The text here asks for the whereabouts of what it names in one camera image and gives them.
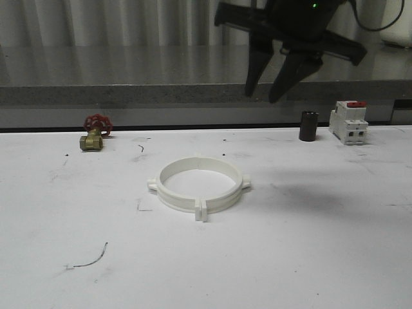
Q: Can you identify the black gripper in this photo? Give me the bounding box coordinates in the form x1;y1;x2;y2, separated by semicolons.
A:
214;1;367;103

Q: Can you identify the white half pipe clamp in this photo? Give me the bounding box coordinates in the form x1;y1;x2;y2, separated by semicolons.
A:
194;156;251;222
147;155;207;221

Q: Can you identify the dark brown cylindrical coupling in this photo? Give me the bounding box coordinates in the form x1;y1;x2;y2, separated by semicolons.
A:
299;111;319;142

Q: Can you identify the white container background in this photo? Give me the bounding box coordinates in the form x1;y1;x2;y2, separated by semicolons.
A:
380;0;411;48

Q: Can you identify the brass valve red handwheel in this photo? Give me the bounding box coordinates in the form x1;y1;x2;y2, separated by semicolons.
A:
79;114;113;151

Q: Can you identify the grey stone counter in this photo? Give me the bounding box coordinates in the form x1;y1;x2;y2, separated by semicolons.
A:
1;43;411;130

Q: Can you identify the black cable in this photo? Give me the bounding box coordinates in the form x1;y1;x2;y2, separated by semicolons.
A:
349;0;405;32

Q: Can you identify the white circuit breaker red switch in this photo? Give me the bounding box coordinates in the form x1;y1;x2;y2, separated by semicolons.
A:
329;100;368;145

